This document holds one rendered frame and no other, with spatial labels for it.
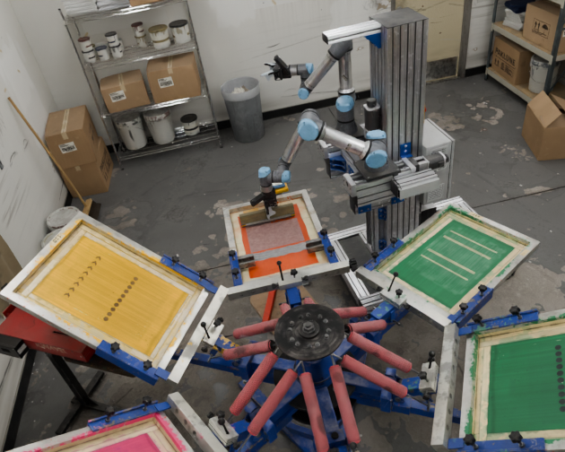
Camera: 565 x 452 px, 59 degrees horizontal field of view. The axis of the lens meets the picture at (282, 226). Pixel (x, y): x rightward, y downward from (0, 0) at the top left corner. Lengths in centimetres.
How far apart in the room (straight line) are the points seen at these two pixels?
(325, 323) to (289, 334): 16
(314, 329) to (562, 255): 284
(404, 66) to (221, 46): 344
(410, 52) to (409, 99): 29
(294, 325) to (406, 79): 166
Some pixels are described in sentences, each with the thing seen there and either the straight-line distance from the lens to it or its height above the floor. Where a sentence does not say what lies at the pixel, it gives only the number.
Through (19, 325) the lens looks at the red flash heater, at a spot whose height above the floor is 110.
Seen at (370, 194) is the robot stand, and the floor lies 111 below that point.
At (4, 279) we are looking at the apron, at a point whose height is 68.
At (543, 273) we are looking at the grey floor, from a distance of 440.
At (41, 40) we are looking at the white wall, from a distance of 631.
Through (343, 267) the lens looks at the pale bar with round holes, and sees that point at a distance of 279.
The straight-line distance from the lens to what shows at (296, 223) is 325.
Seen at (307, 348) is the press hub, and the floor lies 131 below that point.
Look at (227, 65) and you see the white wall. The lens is 628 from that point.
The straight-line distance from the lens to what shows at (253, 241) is 317.
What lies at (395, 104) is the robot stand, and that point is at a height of 156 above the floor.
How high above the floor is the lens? 299
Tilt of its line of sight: 39 degrees down
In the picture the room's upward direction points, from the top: 10 degrees counter-clockwise
